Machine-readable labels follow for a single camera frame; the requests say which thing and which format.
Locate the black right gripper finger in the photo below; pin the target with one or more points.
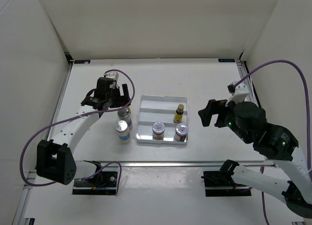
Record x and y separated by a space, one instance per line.
215 106
207 113

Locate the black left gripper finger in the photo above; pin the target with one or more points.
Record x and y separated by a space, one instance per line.
125 90
126 105

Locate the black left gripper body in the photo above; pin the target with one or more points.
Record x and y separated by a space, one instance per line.
114 98

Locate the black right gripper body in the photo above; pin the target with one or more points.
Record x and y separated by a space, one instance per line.
226 118

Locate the blue-label silver-lid shaker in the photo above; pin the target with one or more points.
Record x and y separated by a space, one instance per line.
125 116
123 131

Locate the yellow sauce bottle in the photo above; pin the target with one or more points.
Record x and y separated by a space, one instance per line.
179 114

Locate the red-label spice jar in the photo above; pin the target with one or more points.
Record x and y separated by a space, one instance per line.
158 130
181 132

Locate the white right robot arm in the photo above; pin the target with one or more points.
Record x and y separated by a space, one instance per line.
274 142

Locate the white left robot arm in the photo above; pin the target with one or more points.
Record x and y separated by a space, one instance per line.
55 159

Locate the white compartment tray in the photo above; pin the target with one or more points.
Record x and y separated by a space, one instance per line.
159 109

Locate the blue label left corner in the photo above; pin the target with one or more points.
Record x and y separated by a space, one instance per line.
82 61

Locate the blue label corner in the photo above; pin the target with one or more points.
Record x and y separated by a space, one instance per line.
82 61
226 60

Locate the blue label right corner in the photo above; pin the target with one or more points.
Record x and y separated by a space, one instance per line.
226 60

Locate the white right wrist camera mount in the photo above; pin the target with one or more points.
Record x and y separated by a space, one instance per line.
238 91

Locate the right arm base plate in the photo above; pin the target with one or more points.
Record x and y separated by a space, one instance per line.
216 186

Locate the aluminium front rail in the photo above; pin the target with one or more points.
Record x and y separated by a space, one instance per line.
194 164

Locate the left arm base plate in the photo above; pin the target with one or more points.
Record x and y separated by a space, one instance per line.
105 184

